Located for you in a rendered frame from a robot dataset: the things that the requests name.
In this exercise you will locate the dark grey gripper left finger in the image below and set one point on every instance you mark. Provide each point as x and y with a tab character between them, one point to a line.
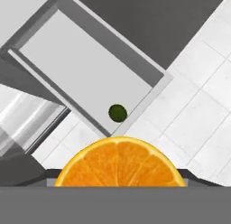
49	177

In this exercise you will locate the dark grey fridge body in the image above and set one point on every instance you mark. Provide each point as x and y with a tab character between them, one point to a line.
150	23

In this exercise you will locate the orange half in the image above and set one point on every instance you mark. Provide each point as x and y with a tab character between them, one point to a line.
120	164

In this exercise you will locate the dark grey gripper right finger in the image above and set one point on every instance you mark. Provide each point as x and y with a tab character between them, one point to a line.
192	179

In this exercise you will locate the grey freezer drawer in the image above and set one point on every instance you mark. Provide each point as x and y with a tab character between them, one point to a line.
81	62

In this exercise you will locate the green lime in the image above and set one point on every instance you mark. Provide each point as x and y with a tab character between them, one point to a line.
117	113

